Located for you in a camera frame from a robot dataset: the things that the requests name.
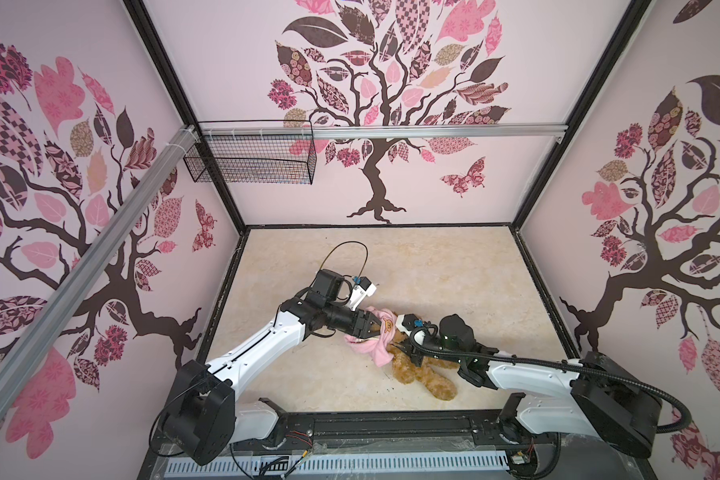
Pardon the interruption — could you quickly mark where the pink knitted bear sweater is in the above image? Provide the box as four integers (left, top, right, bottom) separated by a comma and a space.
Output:
344, 307, 397, 367

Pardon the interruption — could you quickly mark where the brown teddy bear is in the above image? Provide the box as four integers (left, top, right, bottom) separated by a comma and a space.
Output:
384, 313, 459, 401

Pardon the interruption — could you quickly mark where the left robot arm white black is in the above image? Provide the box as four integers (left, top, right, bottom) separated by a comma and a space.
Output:
148, 269, 381, 466

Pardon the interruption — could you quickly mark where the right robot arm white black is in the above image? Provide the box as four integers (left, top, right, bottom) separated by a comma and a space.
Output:
396, 314, 661, 459

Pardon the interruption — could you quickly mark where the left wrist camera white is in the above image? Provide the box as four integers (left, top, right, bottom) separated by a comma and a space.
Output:
346, 276, 377, 311

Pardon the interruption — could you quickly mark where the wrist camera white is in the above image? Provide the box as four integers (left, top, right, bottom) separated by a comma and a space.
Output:
346, 276, 377, 311
399, 314, 438, 345

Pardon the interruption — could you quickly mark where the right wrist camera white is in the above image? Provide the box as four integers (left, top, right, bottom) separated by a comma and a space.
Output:
399, 314, 438, 345

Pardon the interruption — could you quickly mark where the left camera black cable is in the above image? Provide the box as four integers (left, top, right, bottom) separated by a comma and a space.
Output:
319, 241, 370, 280

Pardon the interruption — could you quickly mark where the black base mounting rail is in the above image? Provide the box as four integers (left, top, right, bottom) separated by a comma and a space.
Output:
153, 403, 563, 465

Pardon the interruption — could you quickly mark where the white slotted cable duct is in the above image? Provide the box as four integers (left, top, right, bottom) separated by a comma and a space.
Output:
162, 451, 509, 479

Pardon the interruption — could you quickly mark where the black wire basket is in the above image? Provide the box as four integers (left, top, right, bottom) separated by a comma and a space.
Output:
184, 119, 317, 185

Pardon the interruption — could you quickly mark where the back aluminium rail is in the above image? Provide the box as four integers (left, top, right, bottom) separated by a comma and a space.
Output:
201, 122, 568, 140

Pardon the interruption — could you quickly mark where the aluminium rail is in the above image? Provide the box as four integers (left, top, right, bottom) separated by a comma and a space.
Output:
0, 125, 198, 420
201, 122, 568, 140

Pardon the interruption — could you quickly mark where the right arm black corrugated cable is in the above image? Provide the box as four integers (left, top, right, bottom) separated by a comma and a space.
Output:
419, 323, 693, 434

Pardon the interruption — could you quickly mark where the left aluminium rail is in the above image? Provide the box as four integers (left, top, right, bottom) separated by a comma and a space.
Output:
0, 125, 198, 420

